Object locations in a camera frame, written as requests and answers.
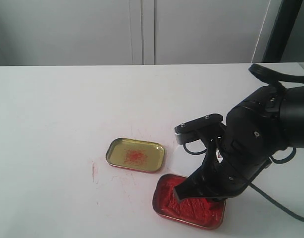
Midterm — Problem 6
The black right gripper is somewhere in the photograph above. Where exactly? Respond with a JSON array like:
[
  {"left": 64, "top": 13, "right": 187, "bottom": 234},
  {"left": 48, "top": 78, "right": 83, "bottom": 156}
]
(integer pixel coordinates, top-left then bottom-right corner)
[{"left": 173, "top": 138, "right": 272, "bottom": 203}]

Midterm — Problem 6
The red ink pad tin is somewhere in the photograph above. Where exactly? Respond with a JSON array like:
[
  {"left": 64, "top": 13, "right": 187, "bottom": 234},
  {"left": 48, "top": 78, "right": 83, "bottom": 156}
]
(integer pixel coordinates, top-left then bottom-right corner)
[{"left": 152, "top": 174, "right": 226, "bottom": 230}]

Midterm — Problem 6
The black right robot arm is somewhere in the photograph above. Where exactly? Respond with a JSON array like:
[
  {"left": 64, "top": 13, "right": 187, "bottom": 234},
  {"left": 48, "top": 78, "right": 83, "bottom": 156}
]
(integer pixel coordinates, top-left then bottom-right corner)
[{"left": 174, "top": 86, "right": 304, "bottom": 201}]

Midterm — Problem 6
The white paper sheet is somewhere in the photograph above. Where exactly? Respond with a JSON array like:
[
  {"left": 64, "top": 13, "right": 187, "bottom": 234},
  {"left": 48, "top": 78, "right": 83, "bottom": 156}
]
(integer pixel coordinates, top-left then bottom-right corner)
[{"left": 166, "top": 146, "right": 205, "bottom": 177}]

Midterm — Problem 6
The gold tin lid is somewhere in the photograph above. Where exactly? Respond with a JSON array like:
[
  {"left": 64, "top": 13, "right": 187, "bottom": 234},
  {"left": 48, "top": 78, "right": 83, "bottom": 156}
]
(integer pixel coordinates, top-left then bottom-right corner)
[{"left": 106, "top": 138, "right": 165, "bottom": 173}]

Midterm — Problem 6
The white cabinet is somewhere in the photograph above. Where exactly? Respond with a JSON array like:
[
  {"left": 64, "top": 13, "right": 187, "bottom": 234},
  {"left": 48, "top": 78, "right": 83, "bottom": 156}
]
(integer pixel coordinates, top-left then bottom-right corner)
[{"left": 0, "top": 0, "right": 281, "bottom": 66}]

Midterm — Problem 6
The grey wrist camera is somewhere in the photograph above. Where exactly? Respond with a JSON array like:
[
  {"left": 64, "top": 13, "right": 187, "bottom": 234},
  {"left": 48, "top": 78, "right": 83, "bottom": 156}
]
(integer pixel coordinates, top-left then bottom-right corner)
[{"left": 174, "top": 114, "right": 223, "bottom": 145}]

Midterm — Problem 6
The dark vertical post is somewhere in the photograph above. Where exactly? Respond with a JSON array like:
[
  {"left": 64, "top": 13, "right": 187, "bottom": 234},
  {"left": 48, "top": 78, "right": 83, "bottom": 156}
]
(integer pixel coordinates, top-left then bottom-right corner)
[{"left": 262, "top": 0, "right": 303, "bottom": 63}]

